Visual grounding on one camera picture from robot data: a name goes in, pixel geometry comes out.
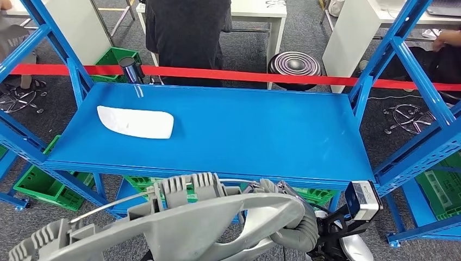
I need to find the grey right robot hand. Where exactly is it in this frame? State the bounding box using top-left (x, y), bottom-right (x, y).
top-left (247, 178), bottom-right (309, 210)

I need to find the silver wheel hubcap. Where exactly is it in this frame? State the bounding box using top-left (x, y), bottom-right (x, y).
top-left (8, 172), bottom-right (307, 261)

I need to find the white curved plastic part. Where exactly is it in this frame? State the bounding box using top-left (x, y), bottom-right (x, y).
top-left (97, 105), bottom-right (175, 140)

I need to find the red barrier belt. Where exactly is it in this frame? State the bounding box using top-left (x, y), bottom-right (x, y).
top-left (10, 64), bottom-right (461, 92)

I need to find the black ringed round stool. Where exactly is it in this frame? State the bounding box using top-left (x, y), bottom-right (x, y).
top-left (267, 51), bottom-right (323, 91)

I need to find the chrome chair base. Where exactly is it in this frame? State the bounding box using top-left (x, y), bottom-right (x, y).
top-left (0, 88), bottom-right (47, 115)
top-left (383, 103), bottom-right (437, 136)

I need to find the person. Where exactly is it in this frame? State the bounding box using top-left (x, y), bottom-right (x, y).
top-left (360, 28), bottom-right (461, 105)
top-left (145, 0), bottom-right (233, 88)
top-left (0, 0), bottom-right (47, 91)

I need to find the dark laptop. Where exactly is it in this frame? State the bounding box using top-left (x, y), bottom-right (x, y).
top-left (426, 0), bottom-right (461, 17)

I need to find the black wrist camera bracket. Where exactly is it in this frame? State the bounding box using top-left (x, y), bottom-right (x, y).
top-left (316, 205), bottom-right (368, 239)

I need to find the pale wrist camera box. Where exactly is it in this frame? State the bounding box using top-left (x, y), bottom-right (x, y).
top-left (344, 181), bottom-right (383, 221)

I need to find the dark chrome barrier post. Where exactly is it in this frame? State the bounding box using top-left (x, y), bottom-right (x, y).
top-left (119, 57), bottom-right (146, 85)

